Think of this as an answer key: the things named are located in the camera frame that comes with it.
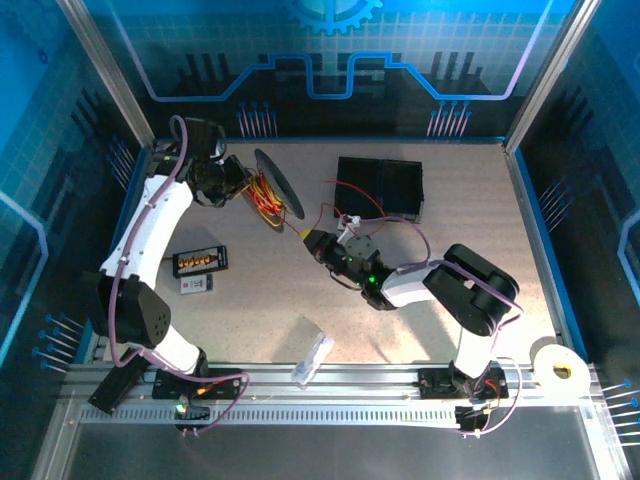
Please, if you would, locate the clear plastic bag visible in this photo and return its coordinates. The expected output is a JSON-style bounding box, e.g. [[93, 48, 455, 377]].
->
[[282, 314, 335, 389]]

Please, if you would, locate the black perforated cable spool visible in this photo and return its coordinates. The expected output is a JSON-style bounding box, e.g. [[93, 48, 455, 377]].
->
[[241, 148, 306, 234]]

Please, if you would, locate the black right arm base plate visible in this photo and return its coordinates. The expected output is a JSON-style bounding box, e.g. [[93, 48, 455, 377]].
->
[[417, 367, 510, 401]]

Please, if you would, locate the white tape roll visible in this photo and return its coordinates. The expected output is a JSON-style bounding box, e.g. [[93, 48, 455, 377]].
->
[[529, 343, 592, 397]]

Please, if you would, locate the black metal bracket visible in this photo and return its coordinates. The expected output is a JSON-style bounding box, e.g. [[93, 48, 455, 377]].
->
[[87, 349, 151, 415]]

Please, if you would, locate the small white card box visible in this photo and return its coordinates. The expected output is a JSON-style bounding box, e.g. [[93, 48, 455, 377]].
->
[[179, 274, 215, 297]]

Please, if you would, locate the black plastic bin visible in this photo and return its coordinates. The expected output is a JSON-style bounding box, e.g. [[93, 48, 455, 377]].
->
[[333, 155, 426, 224]]

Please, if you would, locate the yellow cable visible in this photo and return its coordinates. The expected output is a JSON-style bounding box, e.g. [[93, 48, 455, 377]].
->
[[247, 172, 289, 231]]

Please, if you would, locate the black bit set case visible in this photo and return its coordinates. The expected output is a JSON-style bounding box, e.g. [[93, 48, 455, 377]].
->
[[172, 245, 230, 280]]

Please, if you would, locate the black adapter board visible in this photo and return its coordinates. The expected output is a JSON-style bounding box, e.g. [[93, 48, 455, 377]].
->
[[453, 402, 494, 435], [172, 394, 211, 432]]

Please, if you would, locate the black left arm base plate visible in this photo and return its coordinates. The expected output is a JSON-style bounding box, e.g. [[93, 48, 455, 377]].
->
[[152, 367, 247, 401]]

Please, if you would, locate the aluminium mounting rail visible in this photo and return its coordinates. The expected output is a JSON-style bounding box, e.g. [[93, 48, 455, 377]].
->
[[62, 362, 601, 404]]

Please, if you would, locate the red cable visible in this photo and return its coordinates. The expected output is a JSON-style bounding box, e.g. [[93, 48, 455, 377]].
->
[[277, 178, 389, 236]]

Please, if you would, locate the aluminium frame post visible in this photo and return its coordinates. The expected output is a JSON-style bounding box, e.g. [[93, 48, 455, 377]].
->
[[54, 0, 157, 151], [502, 0, 604, 154]]

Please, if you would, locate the slotted grey cable duct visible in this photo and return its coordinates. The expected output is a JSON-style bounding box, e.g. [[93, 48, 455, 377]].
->
[[79, 403, 591, 427]]

